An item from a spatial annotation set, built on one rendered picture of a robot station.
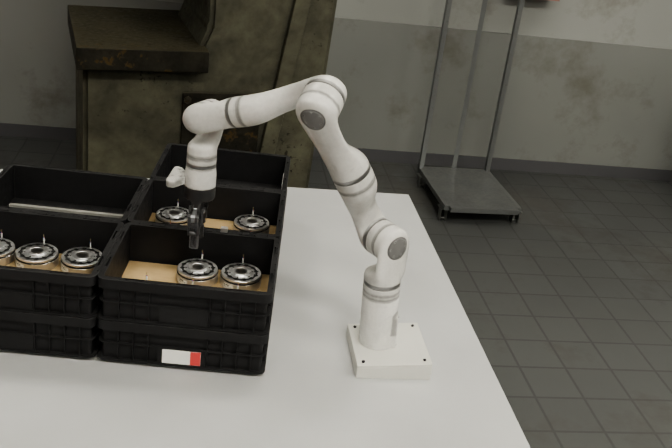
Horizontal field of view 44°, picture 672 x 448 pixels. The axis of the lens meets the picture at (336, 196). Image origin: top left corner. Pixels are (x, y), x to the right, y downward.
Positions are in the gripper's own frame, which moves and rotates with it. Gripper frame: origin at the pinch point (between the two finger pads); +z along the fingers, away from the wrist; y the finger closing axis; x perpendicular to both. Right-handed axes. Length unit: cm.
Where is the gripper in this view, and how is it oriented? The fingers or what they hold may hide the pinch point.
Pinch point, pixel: (196, 237)
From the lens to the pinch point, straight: 207.2
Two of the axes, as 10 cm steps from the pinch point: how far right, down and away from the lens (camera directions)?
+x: -9.9, -1.3, 0.0
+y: 0.5, -3.9, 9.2
